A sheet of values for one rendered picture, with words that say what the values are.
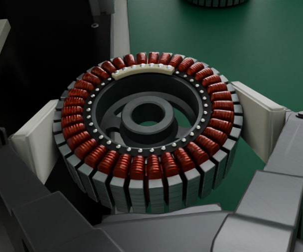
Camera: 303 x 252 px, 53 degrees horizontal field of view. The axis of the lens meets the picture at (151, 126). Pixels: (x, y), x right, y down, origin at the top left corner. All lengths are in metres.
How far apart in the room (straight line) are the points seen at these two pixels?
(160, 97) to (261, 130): 0.08
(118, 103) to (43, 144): 0.07
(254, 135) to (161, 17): 0.30
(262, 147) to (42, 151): 0.11
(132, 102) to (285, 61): 0.22
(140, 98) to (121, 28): 0.24
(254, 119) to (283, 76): 0.19
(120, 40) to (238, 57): 0.15
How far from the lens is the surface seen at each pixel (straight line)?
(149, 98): 0.20
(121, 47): 0.39
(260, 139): 0.16
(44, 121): 0.17
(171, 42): 0.38
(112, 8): 0.41
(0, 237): 0.23
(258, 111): 0.16
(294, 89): 0.34
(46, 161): 0.17
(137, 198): 0.16
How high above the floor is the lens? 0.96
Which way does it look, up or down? 48 degrees down
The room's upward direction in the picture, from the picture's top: 5 degrees counter-clockwise
